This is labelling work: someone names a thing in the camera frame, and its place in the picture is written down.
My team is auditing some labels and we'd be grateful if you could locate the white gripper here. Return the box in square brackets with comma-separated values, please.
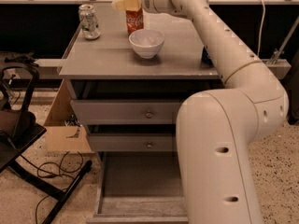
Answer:
[112, 0, 172, 13]

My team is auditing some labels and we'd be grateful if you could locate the red coke can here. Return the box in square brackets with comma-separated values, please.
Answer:
[126, 8, 144, 35]

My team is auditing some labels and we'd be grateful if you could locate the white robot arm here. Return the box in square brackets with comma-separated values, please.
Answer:
[142, 0, 289, 224]

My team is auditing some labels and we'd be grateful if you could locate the silver green soda can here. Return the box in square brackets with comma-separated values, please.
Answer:
[78, 4, 101, 40]

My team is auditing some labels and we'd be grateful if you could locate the blue pepsi can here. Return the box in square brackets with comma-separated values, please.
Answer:
[202, 48, 213, 66]

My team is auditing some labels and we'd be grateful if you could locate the grey drawer cabinet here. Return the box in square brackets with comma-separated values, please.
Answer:
[60, 3, 221, 224]

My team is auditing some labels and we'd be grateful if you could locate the grey top drawer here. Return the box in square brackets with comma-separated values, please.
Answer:
[71, 100, 180, 125]

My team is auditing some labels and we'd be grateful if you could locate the grey middle drawer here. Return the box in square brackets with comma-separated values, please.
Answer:
[88, 133, 177, 152]

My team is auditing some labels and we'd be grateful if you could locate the grey open bottom drawer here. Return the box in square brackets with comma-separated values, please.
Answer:
[86, 152, 188, 224]

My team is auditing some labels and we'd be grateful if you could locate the white bowl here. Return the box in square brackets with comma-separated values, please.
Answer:
[129, 29, 164, 59]

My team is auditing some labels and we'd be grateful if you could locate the cardboard box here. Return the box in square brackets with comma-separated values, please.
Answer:
[44, 80, 92, 153]

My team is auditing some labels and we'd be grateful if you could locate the black chair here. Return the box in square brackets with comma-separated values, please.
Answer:
[0, 51, 93, 224]

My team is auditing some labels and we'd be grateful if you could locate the white hanging cable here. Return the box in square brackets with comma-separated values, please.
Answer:
[252, 0, 266, 58]

